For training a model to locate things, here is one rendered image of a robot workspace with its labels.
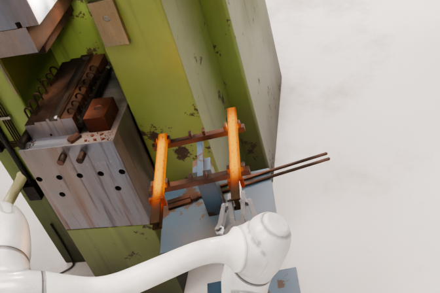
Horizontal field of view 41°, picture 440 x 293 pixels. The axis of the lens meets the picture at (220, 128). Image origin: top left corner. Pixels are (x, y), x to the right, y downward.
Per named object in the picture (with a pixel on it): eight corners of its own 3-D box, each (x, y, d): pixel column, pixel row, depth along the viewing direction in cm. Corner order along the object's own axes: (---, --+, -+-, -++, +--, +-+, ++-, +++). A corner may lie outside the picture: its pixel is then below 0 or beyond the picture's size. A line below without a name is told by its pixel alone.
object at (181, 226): (280, 234, 189) (279, 229, 187) (162, 257, 193) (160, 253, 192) (270, 171, 212) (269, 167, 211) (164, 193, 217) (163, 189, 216)
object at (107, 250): (184, 293, 260) (151, 224, 232) (106, 296, 270) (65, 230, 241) (203, 201, 302) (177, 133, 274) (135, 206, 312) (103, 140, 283)
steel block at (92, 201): (151, 224, 232) (112, 140, 205) (65, 229, 241) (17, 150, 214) (177, 133, 274) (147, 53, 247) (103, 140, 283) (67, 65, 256)
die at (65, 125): (80, 133, 213) (71, 116, 208) (31, 138, 218) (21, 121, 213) (110, 68, 244) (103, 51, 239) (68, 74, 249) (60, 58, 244)
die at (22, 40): (38, 52, 191) (25, 27, 185) (-15, 60, 196) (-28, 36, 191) (78, -8, 223) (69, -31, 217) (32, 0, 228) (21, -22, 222)
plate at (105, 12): (129, 44, 199) (112, -1, 189) (105, 47, 201) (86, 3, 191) (130, 40, 200) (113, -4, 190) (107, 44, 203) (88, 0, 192)
